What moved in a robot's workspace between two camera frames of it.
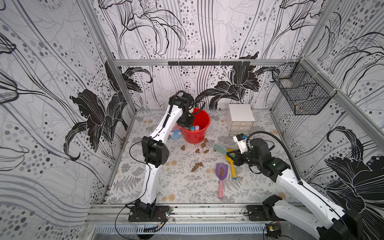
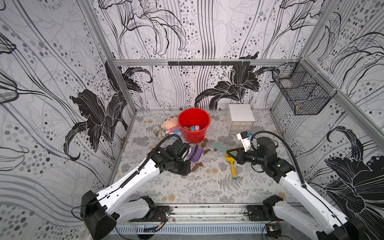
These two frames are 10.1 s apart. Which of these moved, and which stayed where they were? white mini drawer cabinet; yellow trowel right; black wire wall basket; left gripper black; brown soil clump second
Moved: left gripper black
Stayed: black wire wall basket; brown soil clump second; white mini drawer cabinet; yellow trowel right
